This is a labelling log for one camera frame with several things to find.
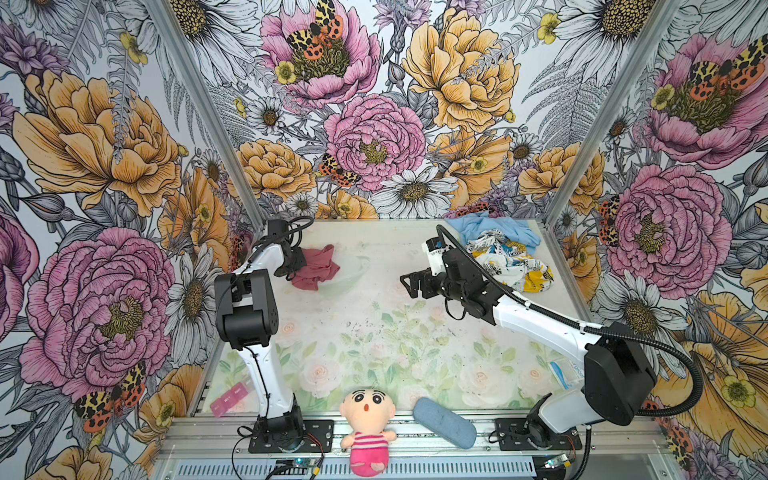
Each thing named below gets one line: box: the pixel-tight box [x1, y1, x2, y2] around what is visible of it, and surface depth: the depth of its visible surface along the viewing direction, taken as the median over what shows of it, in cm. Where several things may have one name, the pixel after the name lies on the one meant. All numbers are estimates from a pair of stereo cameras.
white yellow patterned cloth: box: [466, 229, 554, 293], surface depth 101 cm
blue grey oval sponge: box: [412, 397, 477, 449], surface depth 76 cm
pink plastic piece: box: [210, 382, 249, 418], surface depth 80 cm
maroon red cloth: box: [291, 244, 340, 291], surface depth 104 cm
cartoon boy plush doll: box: [340, 388, 397, 478], surface depth 71 cm
